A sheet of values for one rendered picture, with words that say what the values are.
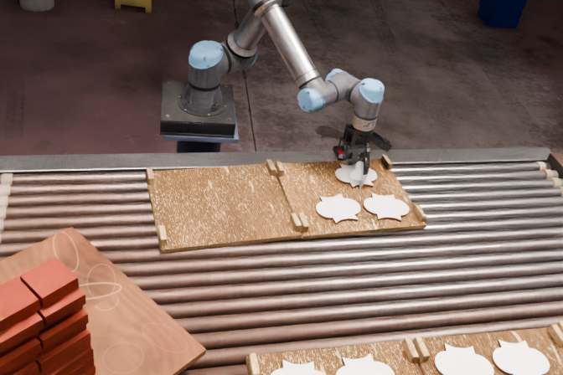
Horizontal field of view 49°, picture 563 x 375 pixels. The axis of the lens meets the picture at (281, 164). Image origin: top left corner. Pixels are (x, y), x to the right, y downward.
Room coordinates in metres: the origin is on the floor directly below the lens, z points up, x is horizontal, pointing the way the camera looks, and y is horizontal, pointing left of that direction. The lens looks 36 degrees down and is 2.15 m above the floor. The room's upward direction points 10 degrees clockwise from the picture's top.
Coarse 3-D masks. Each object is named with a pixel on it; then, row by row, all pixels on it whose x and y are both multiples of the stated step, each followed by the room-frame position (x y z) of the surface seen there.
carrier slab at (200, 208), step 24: (216, 168) 1.59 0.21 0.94; (240, 168) 1.62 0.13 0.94; (264, 168) 1.64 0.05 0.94; (168, 192) 1.44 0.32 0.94; (192, 192) 1.45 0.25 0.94; (216, 192) 1.47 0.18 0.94; (240, 192) 1.50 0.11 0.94; (264, 192) 1.52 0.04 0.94; (168, 216) 1.33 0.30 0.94; (192, 216) 1.35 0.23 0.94; (216, 216) 1.36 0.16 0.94; (240, 216) 1.38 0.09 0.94; (264, 216) 1.40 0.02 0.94; (288, 216) 1.42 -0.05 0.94; (168, 240) 1.23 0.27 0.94; (192, 240) 1.25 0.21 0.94; (216, 240) 1.26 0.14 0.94; (240, 240) 1.28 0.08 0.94; (264, 240) 1.31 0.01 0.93
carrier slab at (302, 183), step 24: (288, 168) 1.66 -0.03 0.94; (312, 168) 1.68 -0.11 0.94; (336, 168) 1.71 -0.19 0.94; (384, 168) 1.76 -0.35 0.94; (288, 192) 1.54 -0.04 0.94; (312, 192) 1.56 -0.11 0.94; (336, 192) 1.58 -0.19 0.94; (360, 192) 1.60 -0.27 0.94; (384, 192) 1.62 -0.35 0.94; (312, 216) 1.44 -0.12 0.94; (360, 216) 1.48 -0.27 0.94; (408, 216) 1.52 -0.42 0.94
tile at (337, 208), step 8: (320, 200) 1.52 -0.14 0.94; (328, 200) 1.52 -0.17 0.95; (336, 200) 1.52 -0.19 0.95; (344, 200) 1.53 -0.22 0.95; (352, 200) 1.54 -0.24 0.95; (320, 208) 1.47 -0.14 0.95; (328, 208) 1.48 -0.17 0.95; (336, 208) 1.48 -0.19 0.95; (344, 208) 1.49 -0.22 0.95; (352, 208) 1.49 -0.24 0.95; (320, 216) 1.44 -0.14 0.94; (328, 216) 1.44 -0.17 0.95; (336, 216) 1.45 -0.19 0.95; (344, 216) 1.45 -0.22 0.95; (352, 216) 1.46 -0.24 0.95
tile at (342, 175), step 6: (342, 168) 1.70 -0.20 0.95; (348, 168) 1.70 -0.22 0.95; (354, 168) 1.71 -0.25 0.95; (336, 174) 1.66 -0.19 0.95; (342, 174) 1.67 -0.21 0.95; (348, 174) 1.67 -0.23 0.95; (372, 174) 1.69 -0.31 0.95; (342, 180) 1.63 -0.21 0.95; (348, 180) 1.64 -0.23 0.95; (354, 180) 1.64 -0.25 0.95; (366, 180) 1.66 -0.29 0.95; (372, 180) 1.66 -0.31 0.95; (354, 186) 1.62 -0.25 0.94; (366, 186) 1.64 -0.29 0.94; (372, 186) 1.63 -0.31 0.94
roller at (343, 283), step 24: (528, 264) 1.41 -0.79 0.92; (552, 264) 1.43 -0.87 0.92; (192, 288) 1.09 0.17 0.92; (216, 288) 1.10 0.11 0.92; (240, 288) 1.12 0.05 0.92; (264, 288) 1.13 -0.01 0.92; (288, 288) 1.15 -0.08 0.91; (312, 288) 1.17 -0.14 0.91; (336, 288) 1.19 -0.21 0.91; (360, 288) 1.21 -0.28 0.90
